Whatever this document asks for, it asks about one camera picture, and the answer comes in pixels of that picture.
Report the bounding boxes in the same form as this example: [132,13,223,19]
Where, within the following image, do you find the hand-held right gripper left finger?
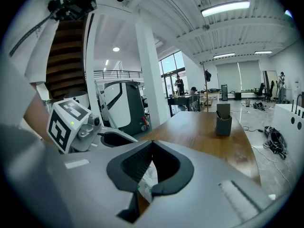
[62,140,153,228]

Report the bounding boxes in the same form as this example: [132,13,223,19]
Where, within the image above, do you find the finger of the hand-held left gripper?
[98,131,139,149]

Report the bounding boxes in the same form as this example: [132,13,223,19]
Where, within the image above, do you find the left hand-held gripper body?
[47,98,102,153]

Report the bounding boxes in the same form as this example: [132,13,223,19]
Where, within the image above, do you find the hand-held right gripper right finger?
[137,140,285,228]

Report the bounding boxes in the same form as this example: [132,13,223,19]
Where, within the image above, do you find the white wet wipe pack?
[137,160,159,203]

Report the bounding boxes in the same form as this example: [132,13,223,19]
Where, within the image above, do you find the person's left forearm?
[23,81,57,145]

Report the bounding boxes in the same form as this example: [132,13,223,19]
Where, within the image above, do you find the white and grey machine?
[102,79,146,135]

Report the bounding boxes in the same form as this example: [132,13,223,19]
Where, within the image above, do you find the wooden staircase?
[46,19,87,99]

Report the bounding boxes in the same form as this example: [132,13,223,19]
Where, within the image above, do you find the black metal railing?
[93,70,143,80]

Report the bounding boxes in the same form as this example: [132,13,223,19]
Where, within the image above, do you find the white pillar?
[134,15,171,130]

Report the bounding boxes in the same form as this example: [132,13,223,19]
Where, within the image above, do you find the black desk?
[167,95,200,118]

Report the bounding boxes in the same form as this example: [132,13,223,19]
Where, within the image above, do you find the grey pen holder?
[215,103,233,136]

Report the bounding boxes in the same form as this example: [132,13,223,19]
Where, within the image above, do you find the wooden coat rack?
[200,61,213,113]

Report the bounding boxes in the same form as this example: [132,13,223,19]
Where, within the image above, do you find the black floor cabinet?
[220,84,229,101]

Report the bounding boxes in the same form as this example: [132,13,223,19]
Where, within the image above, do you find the white counter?
[271,103,304,140]

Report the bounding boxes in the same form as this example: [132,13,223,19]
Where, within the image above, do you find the black office chair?
[253,82,265,101]
[264,80,275,102]

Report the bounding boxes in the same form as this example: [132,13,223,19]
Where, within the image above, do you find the grey window blinds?
[215,60,262,92]

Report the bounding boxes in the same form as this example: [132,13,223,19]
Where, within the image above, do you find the black faucet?
[294,95,304,115]

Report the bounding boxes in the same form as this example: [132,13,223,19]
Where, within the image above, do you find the white floor cable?
[251,145,293,190]

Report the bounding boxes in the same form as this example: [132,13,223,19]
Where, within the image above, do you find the pile of black cables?
[263,125,288,161]

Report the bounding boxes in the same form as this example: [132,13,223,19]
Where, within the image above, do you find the black strap cable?
[9,15,52,57]

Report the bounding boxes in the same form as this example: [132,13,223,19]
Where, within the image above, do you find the black head-worn camera rig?
[47,0,137,21]

